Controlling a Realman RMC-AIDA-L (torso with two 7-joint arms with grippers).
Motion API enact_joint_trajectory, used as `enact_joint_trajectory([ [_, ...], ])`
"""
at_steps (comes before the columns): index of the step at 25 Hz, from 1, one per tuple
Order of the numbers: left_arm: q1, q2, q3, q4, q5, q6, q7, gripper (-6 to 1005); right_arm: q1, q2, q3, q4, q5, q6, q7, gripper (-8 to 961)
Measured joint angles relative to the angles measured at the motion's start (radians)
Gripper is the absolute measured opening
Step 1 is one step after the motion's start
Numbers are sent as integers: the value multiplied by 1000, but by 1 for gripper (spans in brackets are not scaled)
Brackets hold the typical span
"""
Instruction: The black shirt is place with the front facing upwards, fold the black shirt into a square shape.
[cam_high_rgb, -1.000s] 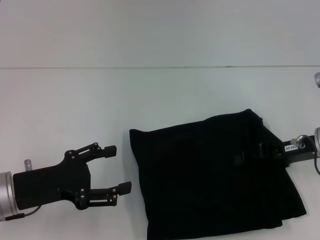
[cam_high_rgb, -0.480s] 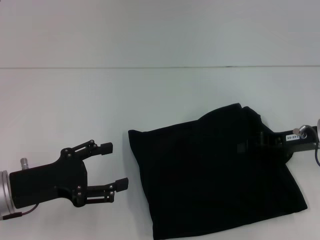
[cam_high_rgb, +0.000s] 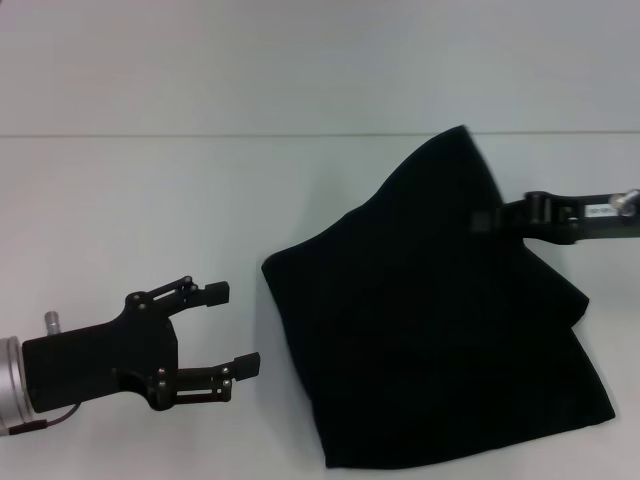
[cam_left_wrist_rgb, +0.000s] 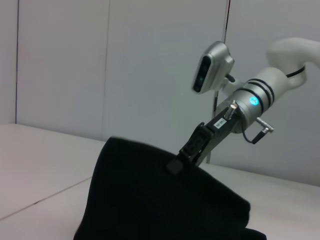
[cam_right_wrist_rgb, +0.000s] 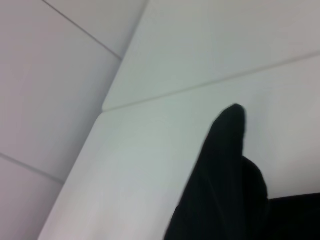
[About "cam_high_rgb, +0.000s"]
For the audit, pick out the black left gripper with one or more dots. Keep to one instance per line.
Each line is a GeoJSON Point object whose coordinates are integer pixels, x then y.
{"type": "Point", "coordinates": [100, 360]}

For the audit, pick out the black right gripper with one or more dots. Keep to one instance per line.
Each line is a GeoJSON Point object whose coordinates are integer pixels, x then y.
{"type": "Point", "coordinates": [580, 217]}

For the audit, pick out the black shirt with FREE print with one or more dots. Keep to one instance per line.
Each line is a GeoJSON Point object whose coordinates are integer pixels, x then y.
{"type": "Point", "coordinates": [425, 325]}

